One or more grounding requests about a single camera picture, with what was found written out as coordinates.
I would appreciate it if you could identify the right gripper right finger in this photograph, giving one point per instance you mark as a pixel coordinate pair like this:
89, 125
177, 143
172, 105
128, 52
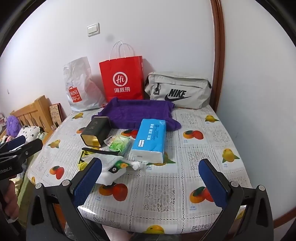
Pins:
216, 183

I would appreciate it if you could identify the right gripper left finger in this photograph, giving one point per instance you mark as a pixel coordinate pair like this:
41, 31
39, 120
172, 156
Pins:
83, 181

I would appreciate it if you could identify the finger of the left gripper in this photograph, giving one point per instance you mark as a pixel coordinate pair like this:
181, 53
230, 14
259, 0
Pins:
29, 149
8, 146

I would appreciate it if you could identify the green flower wipes pack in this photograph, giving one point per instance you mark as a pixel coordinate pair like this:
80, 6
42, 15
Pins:
110, 174

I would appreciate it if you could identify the small snack sachet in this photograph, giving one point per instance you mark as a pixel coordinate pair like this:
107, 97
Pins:
109, 140

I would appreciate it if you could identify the green wet wipe packet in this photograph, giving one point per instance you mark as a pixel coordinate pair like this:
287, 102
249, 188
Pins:
119, 144

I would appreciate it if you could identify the white tissue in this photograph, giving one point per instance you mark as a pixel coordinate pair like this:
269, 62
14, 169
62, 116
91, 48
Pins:
136, 165

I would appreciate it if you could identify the yellow black pouch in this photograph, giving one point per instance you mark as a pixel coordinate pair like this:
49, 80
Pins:
81, 163

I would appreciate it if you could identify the person's left hand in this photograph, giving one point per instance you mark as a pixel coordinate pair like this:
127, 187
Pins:
10, 197

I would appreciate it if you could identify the white dotted pillow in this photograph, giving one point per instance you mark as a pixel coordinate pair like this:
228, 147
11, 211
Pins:
30, 133

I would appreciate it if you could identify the purple plush toy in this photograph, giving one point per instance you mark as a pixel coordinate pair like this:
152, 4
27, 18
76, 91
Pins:
13, 126

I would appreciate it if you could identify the wooden headboard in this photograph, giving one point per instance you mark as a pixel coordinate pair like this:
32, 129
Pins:
35, 114

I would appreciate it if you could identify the brown patterned book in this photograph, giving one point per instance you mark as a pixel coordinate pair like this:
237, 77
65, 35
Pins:
56, 114

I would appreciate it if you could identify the dark green tin box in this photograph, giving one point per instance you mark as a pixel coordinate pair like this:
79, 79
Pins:
96, 131

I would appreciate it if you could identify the fruit pattern tablecloth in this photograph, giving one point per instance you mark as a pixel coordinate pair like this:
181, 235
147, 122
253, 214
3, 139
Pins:
170, 198

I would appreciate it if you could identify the white Miniso plastic bag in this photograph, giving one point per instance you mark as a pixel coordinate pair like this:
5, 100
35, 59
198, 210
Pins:
82, 92

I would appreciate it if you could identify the blue tissue pack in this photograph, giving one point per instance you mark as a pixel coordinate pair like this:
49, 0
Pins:
149, 144

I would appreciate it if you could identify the purple towel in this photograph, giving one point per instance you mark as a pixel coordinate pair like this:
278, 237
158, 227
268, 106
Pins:
128, 114

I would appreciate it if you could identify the grey Nike pouch bag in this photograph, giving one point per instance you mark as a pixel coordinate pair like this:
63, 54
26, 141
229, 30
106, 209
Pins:
183, 90

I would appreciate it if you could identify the red Haidilao paper bag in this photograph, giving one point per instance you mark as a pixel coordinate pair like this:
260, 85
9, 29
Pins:
123, 77

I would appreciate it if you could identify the brown wooden door frame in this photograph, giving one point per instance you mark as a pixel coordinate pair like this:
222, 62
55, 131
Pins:
219, 52

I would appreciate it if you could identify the white wall switch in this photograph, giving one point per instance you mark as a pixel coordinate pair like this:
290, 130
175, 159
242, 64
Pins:
93, 29

